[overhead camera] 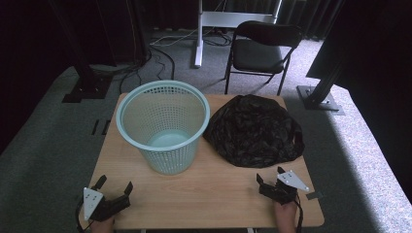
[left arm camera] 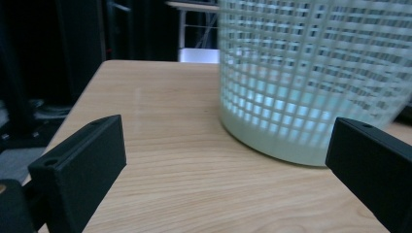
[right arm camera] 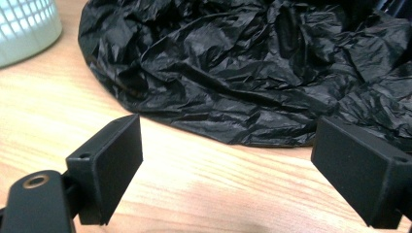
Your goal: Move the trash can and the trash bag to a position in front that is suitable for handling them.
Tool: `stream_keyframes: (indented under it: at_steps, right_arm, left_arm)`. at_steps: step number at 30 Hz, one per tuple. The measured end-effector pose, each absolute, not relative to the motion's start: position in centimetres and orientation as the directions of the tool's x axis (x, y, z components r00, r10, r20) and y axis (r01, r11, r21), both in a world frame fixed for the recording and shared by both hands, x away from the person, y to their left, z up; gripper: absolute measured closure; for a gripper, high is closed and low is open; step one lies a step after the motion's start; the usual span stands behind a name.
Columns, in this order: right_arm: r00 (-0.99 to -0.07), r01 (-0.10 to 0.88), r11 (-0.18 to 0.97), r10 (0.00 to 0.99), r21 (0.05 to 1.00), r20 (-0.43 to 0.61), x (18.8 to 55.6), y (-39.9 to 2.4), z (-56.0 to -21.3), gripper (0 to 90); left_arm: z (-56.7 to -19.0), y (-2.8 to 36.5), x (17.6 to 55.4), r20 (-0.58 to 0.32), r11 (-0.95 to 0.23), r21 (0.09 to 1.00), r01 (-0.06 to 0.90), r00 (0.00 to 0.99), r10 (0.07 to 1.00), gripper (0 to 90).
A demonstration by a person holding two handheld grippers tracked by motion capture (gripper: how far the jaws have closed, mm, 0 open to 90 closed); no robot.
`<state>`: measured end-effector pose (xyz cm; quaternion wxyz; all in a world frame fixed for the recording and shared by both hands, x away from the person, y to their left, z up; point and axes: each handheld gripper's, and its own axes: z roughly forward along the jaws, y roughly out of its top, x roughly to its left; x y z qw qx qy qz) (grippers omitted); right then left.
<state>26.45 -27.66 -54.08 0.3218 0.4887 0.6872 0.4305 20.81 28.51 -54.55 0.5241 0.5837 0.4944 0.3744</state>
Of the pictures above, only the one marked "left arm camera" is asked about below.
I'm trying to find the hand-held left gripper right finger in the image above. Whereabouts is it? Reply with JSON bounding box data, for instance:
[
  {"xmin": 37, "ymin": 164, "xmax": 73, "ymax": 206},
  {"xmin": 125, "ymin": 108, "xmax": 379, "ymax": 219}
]
[{"xmin": 325, "ymin": 116, "xmax": 412, "ymax": 233}]

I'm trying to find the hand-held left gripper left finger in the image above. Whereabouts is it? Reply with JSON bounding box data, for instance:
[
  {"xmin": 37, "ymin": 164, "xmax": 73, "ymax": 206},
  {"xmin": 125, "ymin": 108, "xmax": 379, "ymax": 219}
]
[{"xmin": 27, "ymin": 114, "xmax": 127, "ymax": 233}]

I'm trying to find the pale green mesh basket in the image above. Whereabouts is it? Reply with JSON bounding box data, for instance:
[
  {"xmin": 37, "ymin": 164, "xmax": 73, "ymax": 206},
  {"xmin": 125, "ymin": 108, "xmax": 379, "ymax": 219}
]
[{"xmin": 217, "ymin": 0, "xmax": 412, "ymax": 168}]

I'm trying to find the black stand base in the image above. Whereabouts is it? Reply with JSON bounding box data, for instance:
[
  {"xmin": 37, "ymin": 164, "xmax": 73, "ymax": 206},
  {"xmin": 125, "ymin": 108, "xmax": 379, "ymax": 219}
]
[{"xmin": 0, "ymin": 98, "xmax": 74, "ymax": 153}]

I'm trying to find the black curtain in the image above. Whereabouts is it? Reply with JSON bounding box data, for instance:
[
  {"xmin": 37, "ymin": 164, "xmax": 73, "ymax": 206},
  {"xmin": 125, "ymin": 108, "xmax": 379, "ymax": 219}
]
[{"xmin": 0, "ymin": 0, "xmax": 108, "ymax": 108}]

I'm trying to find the white metal frame table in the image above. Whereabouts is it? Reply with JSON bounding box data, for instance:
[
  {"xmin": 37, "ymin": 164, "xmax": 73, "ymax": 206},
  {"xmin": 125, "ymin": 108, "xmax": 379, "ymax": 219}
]
[{"xmin": 164, "ymin": 0, "xmax": 222, "ymax": 64}]

